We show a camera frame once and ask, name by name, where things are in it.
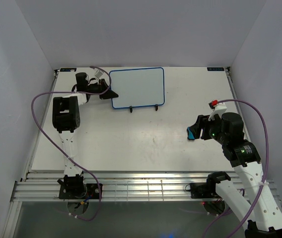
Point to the blue framed whiteboard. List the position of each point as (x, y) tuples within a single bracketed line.
[(138, 87)]

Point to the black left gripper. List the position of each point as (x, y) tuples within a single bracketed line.
[(109, 94)]

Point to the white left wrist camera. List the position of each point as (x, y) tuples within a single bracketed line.
[(98, 73)]

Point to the black wire whiteboard stand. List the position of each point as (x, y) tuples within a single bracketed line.
[(132, 109)]

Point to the aluminium extrusion frame rail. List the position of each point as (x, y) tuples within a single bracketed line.
[(117, 186)]

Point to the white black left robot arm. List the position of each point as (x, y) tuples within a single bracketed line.
[(66, 120)]

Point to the left black corner label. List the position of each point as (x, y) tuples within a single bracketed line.
[(68, 69)]

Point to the black corner label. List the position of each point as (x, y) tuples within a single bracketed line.
[(215, 68), (68, 69)]

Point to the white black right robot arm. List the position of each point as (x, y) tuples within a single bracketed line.
[(259, 212)]

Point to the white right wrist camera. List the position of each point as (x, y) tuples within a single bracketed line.
[(217, 109)]

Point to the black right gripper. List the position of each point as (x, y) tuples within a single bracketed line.
[(202, 122)]

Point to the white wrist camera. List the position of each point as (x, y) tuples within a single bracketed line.
[(98, 73), (217, 109)]

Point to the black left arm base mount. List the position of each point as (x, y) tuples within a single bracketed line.
[(92, 190)]

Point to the right black corner label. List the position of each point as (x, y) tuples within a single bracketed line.
[(215, 68)]

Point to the blue black whiteboard eraser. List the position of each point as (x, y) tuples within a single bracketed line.
[(190, 135)]

